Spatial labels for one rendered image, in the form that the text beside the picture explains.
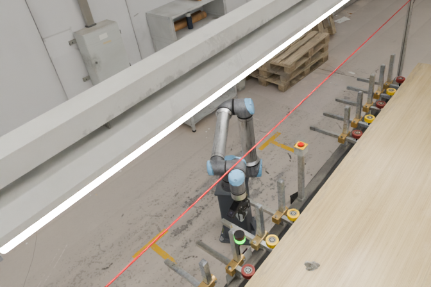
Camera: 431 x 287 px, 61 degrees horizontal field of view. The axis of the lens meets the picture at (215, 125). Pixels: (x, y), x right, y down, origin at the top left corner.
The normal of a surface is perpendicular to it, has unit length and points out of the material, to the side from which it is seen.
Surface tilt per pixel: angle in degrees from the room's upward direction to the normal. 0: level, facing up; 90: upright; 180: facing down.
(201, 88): 61
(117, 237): 0
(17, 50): 90
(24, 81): 90
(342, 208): 0
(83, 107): 0
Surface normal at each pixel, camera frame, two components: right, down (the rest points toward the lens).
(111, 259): -0.14, -0.81
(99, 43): 0.72, 0.31
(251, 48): 0.59, -0.15
